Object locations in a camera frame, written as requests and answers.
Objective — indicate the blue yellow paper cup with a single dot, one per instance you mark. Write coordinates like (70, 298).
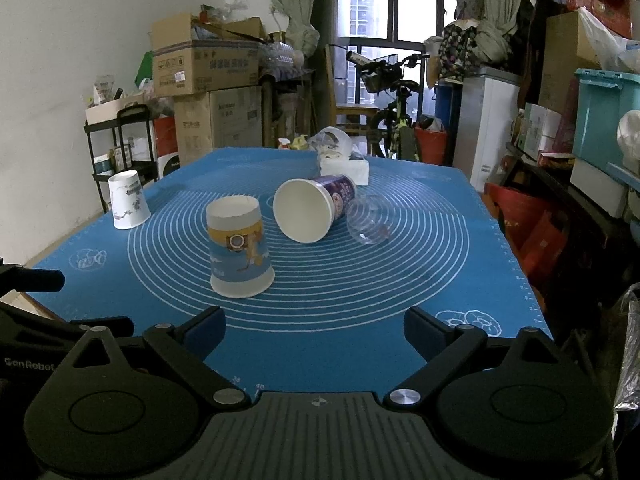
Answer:
(238, 249)

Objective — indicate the teal plastic storage bin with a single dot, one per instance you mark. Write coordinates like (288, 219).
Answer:
(603, 98)

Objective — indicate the white cabinet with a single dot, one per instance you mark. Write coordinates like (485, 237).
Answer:
(489, 104)

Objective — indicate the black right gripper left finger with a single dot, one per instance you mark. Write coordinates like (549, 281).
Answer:
(126, 407)

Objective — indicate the clear plastic cup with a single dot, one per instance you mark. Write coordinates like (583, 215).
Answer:
(370, 219)

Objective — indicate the white cup with ink drawing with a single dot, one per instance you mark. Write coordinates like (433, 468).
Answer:
(128, 204)

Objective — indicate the wooden chair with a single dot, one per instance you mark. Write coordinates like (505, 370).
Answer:
(353, 118)

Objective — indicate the red bag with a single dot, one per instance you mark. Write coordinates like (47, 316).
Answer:
(533, 230)

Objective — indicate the black metal shelf rack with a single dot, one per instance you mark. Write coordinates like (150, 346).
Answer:
(146, 168)

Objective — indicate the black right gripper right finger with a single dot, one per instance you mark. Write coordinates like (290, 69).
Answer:
(506, 407)

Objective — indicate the blue silicone baking mat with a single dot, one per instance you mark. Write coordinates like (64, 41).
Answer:
(332, 319)

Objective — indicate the white tissue box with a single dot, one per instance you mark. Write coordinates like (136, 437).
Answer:
(337, 156)

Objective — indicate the tall brown cardboard box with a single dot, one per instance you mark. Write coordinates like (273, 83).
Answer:
(567, 49)

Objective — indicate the upper cardboard box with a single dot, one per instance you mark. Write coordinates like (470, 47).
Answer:
(191, 57)

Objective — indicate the lower cardboard box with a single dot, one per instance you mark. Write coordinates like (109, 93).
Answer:
(229, 118)

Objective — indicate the purple paper cup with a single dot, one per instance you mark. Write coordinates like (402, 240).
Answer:
(306, 209)

